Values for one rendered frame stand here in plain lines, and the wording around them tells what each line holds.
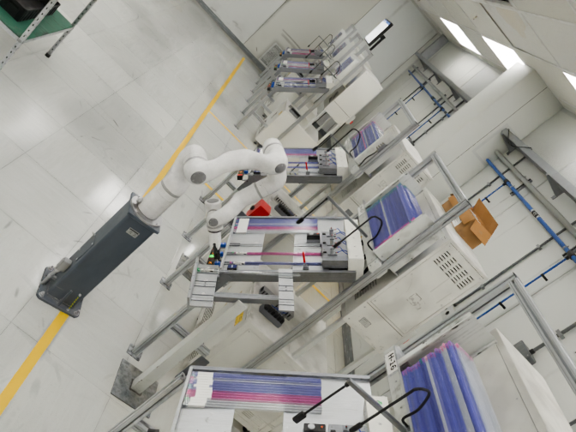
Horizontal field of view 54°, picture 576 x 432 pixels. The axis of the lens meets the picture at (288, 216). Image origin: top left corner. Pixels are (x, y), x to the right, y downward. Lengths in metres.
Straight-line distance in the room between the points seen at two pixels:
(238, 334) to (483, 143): 3.83
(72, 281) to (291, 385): 1.36
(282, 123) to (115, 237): 4.89
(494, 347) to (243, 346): 1.49
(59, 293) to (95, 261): 0.29
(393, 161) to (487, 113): 2.07
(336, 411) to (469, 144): 4.39
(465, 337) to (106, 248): 1.74
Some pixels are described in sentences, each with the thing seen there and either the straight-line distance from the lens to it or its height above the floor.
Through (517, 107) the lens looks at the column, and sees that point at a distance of 6.22.
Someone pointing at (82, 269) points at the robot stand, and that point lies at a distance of 3.04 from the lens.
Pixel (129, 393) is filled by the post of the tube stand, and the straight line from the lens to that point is 3.15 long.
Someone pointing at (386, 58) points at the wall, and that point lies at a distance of 11.58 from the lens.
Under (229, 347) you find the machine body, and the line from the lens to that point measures 3.24.
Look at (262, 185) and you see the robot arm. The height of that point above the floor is 1.19.
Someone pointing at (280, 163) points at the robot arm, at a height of 1.37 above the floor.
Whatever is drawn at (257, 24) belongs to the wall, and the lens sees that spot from 11.45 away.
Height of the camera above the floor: 2.06
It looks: 18 degrees down
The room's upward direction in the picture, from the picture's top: 50 degrees clockwise
